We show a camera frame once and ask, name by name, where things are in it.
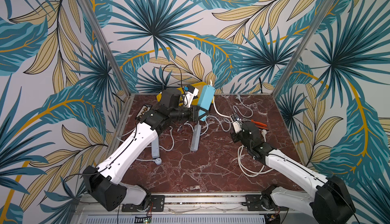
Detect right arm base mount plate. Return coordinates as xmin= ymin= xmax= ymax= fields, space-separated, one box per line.
xmin=241 ymin=194 xmax=288 ymax=212

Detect thick white cord of teal strip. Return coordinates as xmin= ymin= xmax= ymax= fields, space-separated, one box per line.
xmin=208 ymin=80 xmax=275 ymax=177

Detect white slotted cable duct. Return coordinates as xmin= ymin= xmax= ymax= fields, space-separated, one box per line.
xmin=81 ymin=214 xmax=266 ymax=224

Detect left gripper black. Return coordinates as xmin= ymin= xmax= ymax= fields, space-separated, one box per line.
xmin=170 ymin=103 xmax=208 ymax=121

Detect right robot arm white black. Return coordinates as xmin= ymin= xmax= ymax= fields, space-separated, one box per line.
xmin=231 ymin=121 xmax=356 ymax=224

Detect orange handled pliers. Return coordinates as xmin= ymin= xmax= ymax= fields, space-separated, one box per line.
xmin=250 ymin=120 xmax=268 ymax=130

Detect yellow black toolbox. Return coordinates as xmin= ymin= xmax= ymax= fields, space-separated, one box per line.
xmin=158 ymin=82 xmax=206 ymax=108

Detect white cord of left strip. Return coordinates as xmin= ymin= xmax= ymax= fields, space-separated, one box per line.
xmin=117 ymin=126 xmax=175 ymax=166

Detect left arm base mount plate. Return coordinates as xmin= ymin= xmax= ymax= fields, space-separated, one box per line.
xmin=121 ymin=195 xmax=165 ymax=212

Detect aluminium front rail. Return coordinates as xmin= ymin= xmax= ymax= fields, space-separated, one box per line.
xmin=79 ymin=192 xmax=317 ymax=215

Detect teal power strip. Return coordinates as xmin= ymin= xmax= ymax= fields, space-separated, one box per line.
xmin=197 ymin=85 xmax=216 ymax=110

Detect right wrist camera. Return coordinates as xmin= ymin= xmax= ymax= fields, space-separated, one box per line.
xmin=231 ymin=114 xmax=242 ymax=134

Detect grey white power strip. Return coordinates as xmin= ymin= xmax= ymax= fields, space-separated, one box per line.
xmin=190 ymin=124 xmax=201 ymax=152

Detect left grey power strip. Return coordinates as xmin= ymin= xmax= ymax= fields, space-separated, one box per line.
xmin=151 ymin=137 xmax=160 ymax=159

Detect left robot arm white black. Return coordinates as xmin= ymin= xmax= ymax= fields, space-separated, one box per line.
xmin=82 ymin=85 xmax=215 ymax=211

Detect thin white cord of strip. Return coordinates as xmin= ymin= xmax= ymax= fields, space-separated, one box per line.
xmin=176 ymin=94 xmax=254 ymax=138

